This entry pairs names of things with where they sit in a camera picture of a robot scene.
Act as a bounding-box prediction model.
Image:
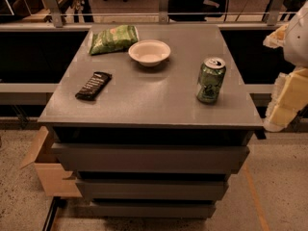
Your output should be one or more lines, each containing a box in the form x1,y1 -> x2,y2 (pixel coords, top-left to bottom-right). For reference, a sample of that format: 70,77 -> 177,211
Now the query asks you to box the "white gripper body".
283,1 -> 308,67

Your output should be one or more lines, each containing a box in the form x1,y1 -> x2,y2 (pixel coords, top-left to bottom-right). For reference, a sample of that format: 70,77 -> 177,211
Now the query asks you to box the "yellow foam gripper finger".
264,67 -> 308,132
263,24 -> 288,49

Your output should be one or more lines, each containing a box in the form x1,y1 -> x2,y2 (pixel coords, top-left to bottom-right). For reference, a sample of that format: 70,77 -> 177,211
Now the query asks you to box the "green soda can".
196,57 -> 226,104

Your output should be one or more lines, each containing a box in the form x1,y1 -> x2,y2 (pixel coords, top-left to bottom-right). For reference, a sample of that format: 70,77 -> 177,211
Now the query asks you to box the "white paper bowl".
128,39 -> 170,67

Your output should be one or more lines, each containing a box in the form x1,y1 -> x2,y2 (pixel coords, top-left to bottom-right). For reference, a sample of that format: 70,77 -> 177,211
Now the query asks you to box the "metal railing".
0,0 -> 307,27

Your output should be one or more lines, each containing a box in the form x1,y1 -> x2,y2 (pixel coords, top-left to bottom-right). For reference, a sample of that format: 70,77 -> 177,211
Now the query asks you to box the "grey drawer cabinet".
39,24 -> 262,218

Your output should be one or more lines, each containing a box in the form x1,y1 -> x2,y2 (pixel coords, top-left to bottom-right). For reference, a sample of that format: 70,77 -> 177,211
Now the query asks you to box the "green chip bag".
90,25 -> 140,56

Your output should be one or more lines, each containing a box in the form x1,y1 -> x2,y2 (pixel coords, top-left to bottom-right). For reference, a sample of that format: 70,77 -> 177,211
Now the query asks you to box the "black chocolate bar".
75,71 -> 113,101

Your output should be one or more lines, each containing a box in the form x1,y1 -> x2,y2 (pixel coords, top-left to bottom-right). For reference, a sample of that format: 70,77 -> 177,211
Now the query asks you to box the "cardboard box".
20,126 -> 81,197

